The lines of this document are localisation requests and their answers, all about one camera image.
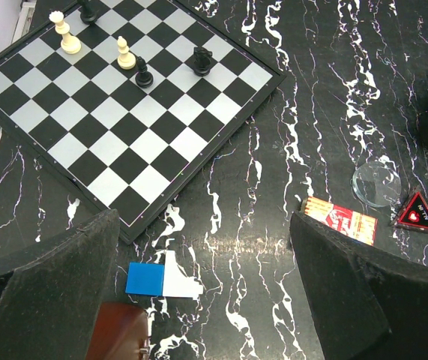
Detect black chess piece far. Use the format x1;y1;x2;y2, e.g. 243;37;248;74
76;0;98;25

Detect red yellow card deck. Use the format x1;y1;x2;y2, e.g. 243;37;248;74
301;196;377;246

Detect black silver chess board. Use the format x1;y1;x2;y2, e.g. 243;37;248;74
0;1;283;243

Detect black chess pawn piece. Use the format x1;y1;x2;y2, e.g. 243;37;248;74
135;56;153;89

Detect white chess bishop piece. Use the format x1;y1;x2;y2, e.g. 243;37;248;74
117;36;136;70

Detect blue white flat card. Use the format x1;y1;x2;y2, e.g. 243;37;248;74
125;250;203;299

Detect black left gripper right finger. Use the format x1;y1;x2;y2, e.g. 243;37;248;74
290;211;428;359

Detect black chess knight piece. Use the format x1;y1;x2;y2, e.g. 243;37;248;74
193;46;213;77

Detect red black triangle all-in button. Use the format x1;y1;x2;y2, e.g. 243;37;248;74
390;190;428;233

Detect white chess queen piece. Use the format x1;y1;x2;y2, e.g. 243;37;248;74
49;10;82;55

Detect clear round dealer button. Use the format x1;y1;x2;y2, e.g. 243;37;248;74
352;161;402;208

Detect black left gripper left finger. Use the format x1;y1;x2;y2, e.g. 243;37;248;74
0;210;120;359

